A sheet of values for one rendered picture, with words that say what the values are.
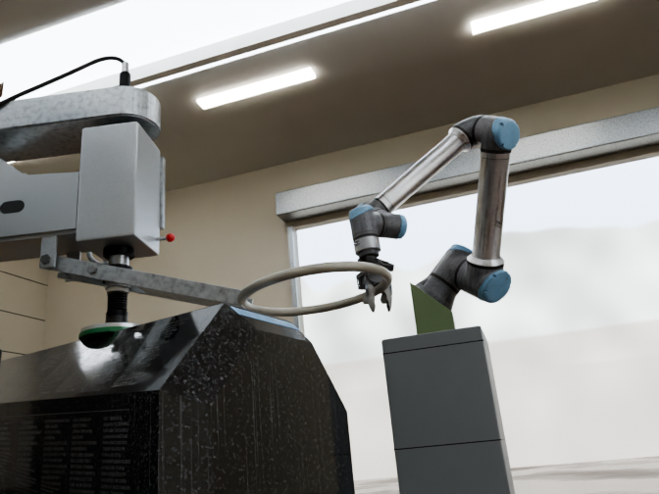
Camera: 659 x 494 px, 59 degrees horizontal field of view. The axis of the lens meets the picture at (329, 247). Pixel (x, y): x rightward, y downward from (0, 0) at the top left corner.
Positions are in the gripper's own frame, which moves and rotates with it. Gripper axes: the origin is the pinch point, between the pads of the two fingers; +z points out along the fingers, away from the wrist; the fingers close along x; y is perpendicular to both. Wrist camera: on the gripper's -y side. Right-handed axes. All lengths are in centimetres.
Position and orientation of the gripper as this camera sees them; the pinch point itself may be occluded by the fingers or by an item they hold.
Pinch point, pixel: (381, 307)
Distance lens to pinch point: 194.4
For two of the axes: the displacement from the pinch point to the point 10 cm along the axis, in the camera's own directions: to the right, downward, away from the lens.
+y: -4.2, 3.8, 8.3
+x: -9.0, -0.2, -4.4
